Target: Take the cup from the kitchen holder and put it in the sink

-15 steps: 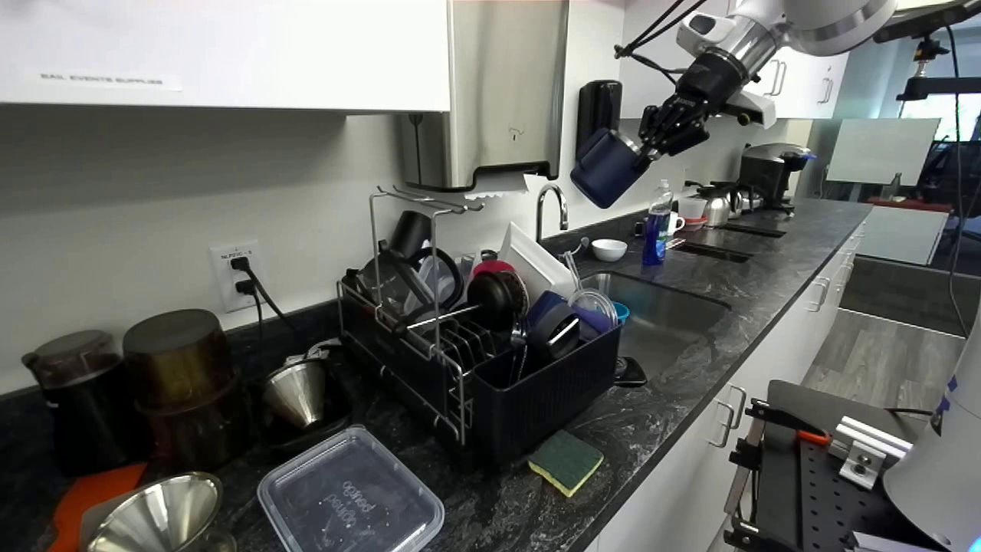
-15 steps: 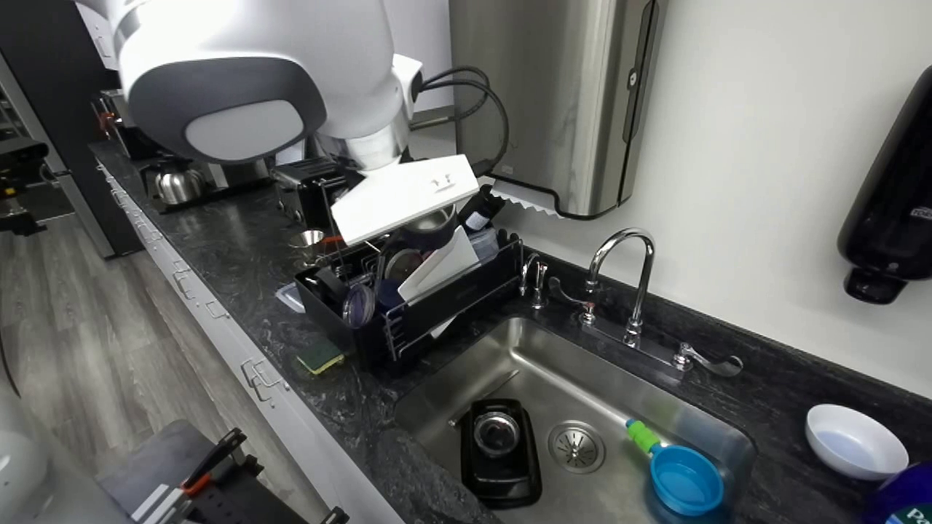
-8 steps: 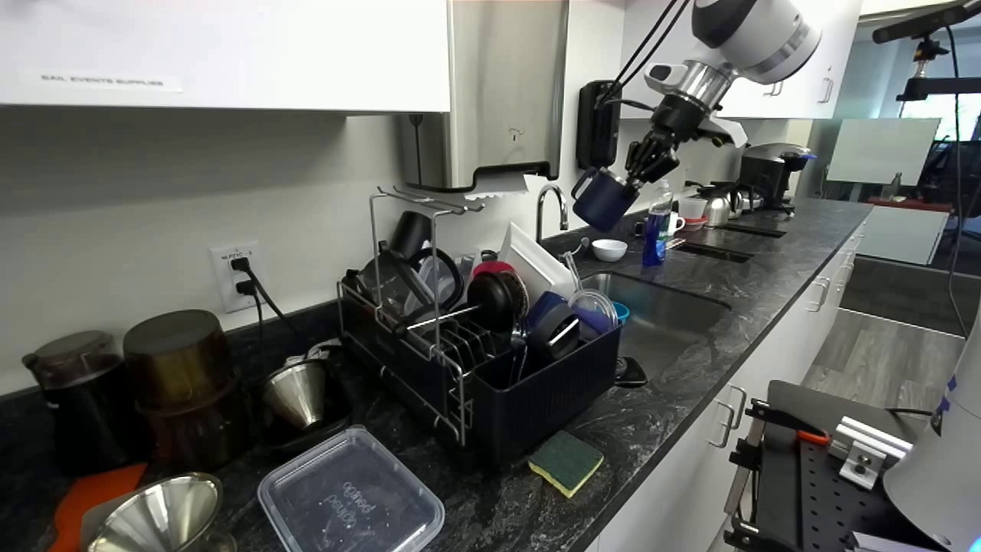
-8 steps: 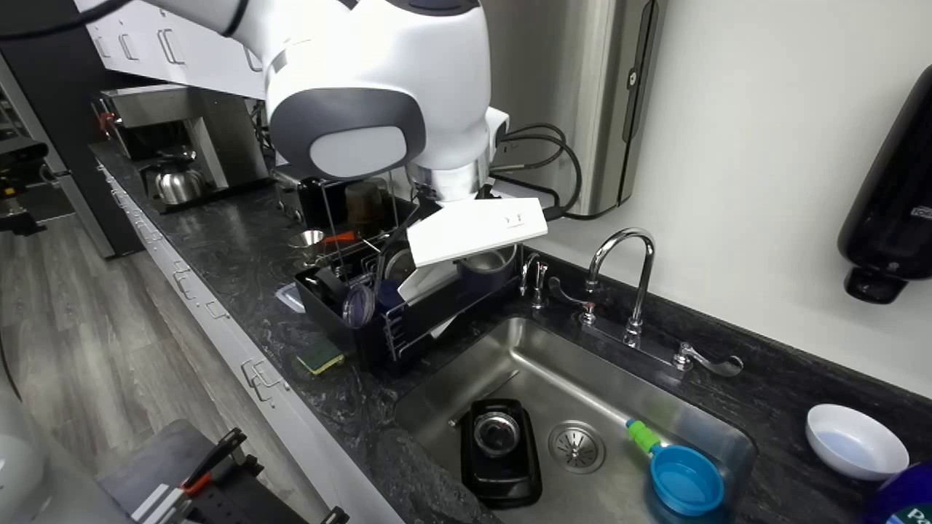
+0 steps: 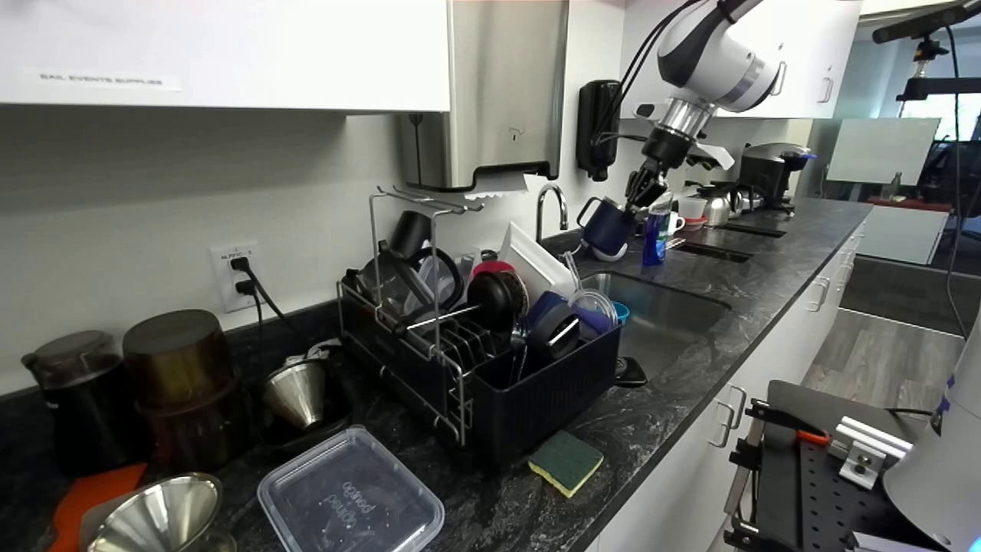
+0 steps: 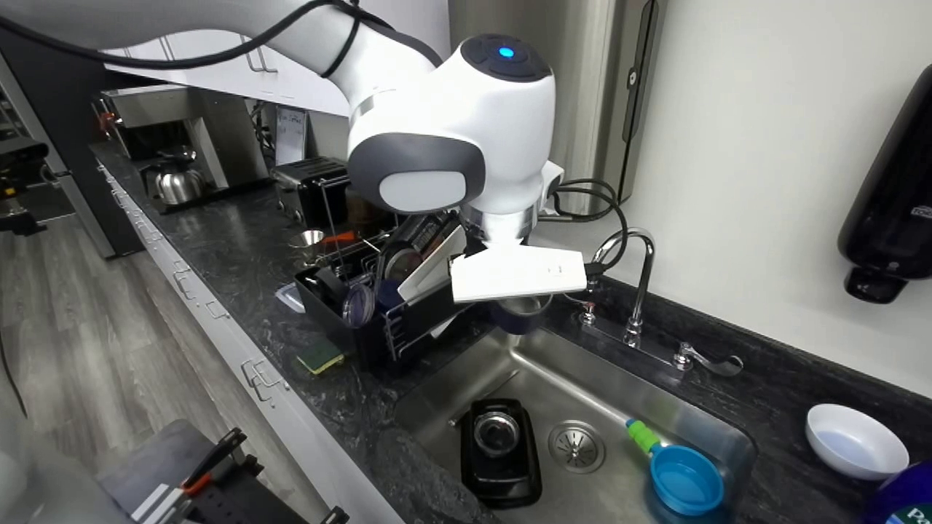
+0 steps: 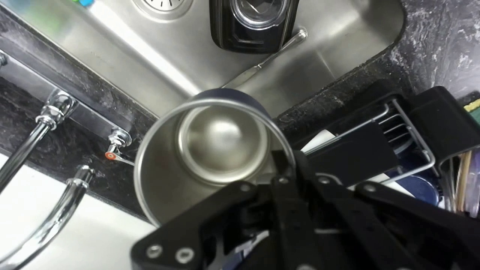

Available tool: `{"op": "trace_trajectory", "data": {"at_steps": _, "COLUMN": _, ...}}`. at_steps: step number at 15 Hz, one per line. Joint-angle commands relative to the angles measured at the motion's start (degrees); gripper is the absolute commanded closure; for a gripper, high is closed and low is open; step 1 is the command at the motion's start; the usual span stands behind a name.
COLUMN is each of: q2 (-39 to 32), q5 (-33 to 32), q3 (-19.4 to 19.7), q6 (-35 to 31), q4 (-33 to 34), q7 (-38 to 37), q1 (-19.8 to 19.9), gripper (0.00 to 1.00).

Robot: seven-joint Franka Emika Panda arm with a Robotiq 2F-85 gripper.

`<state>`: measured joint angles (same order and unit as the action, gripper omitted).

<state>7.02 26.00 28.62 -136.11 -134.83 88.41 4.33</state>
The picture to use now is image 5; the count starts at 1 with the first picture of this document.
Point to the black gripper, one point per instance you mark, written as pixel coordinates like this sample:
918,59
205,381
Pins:
670,154

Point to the dark blue cup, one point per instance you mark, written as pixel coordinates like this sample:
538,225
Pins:
612,235

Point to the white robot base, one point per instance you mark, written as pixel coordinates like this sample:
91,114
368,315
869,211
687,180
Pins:
946,472

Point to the pink plastic cup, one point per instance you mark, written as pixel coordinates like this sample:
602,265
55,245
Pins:
694,218

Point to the stainless steel sink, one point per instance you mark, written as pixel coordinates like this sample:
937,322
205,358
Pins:
664,303

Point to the white mug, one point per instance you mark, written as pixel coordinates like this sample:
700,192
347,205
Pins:
676,222

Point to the blue bottle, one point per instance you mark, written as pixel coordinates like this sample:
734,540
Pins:
655,248

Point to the black soap dispenser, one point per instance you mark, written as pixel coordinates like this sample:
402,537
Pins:
599,127

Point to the black counter mat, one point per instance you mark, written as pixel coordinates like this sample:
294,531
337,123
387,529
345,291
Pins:
751,228
717,253

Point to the chrome faucet spout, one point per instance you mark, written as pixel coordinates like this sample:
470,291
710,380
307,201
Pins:
538,215

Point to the black coffee machine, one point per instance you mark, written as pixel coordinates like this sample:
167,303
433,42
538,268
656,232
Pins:
767,173

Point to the white cutting board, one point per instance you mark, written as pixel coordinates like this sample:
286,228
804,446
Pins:
538,265

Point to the dark blue plastic item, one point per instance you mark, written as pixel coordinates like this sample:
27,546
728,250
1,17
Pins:
542,309

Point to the red bowl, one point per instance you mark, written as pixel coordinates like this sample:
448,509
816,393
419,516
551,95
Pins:
495,270

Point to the black round pan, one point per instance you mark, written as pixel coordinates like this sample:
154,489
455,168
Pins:
497,303

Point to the steel paper towel dispenser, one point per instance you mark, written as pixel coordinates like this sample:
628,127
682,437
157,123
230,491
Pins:
502,80

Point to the round glass lid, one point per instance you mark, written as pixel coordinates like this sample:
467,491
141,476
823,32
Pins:
441,277

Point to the black dish rack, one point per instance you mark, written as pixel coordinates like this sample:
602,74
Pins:
542,408

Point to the white board panel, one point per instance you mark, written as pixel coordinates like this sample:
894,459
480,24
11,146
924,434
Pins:
885,153

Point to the black mug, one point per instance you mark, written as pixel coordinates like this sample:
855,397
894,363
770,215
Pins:
408,235

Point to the white box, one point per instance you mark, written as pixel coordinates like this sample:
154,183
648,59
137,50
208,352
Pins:
906,235

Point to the green yellow sponge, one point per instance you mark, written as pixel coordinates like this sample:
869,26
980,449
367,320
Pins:
567,463

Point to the white lower cabinet front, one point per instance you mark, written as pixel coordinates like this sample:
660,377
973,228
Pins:
676,479

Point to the black perforated breadboard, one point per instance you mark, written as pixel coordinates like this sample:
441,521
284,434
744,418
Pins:
830,500

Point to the steel cone coffee dripper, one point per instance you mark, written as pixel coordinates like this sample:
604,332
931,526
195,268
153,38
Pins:
295,393

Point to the clear plastic container lid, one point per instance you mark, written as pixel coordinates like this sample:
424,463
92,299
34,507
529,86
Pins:
347,500

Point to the brown metal canister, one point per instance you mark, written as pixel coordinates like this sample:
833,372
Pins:
180,368

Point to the steel funnel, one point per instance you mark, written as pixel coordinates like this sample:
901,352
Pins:
154,516

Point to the dark lidded canister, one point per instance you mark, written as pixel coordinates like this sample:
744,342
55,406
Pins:
79,408

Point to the orange mat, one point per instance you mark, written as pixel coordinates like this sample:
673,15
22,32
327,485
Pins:
88,500

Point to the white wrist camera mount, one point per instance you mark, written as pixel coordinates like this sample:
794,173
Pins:
718,154

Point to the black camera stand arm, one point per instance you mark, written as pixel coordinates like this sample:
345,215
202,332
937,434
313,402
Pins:
922,24

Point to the silver aluminium bracket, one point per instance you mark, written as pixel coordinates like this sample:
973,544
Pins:
869,439

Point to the white wall outlet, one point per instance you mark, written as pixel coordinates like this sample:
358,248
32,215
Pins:
218,268

